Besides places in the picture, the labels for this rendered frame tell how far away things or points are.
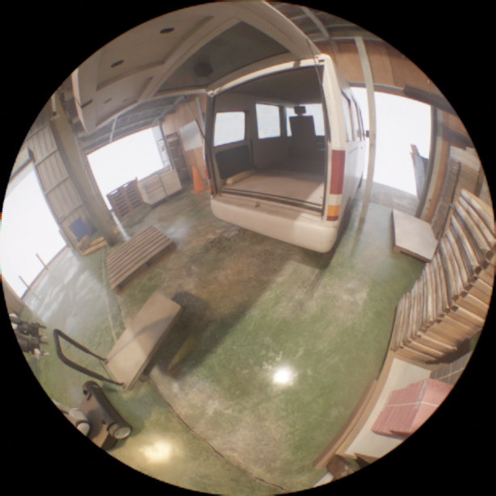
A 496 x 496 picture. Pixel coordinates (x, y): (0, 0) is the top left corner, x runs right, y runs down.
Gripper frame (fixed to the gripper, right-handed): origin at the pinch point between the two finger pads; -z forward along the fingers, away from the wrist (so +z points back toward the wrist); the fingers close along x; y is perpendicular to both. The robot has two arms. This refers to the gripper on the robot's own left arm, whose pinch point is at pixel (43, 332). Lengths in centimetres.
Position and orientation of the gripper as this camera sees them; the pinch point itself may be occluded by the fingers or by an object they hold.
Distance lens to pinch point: 135.8
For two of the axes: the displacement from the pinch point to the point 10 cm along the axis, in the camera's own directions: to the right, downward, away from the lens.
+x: 2.6, -9.3, 2.6
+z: -3.4, -3.4, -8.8
